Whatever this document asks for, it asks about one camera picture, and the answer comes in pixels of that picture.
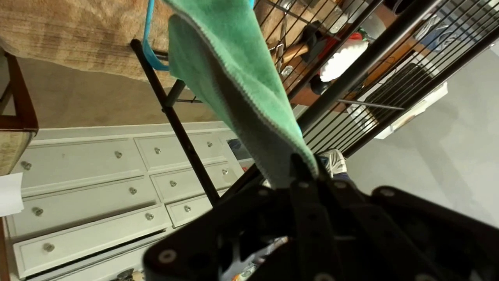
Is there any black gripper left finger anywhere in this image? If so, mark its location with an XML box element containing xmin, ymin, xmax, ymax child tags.
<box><xmin>287</xmin><ymin>153</ymin><xmax>346</xmax><ymax>281</ymax></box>

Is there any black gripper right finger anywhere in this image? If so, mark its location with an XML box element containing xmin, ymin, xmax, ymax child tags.
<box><xmin>317</xmin><ymin>175</ymin><xmax>438</xmax><ymax>281</ymax></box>

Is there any green cloth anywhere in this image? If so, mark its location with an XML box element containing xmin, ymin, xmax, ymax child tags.
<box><xmin>164</xmin><ymin>0</ymin><xmax>320</xmax><ymax>190</ymax></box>

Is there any white dresser with knobs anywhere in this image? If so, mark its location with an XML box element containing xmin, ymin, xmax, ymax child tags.
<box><xmin>3</xmin><ymin>120</ymin><xmax>254</xmax><ymax>281</ymax></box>

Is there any teal plastic clothes hanger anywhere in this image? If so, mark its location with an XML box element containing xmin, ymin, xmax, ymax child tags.
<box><xmin>142</xmin><ymin>0</ymin><xmax>175</xmax><ymax>73</ymax></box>

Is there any white sheet of paper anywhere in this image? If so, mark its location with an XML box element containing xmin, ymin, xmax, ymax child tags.
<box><xmin>0</xmin><ymin>172</ymin><xmax>25</xmax><ymax>219</ymax></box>

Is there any wooden seat with tan cushion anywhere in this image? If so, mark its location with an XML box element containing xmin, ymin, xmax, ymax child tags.
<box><xmin>0</xmin><ymin>47</ymin><xmax>41</xmax><ymax>176</ymax></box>

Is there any black wire shelf rack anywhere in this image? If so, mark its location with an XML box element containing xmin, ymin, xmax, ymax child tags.
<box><xmin>130</xmin><ymin>0</ymin><xmax>499</xmax><ymax>209</ymax></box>

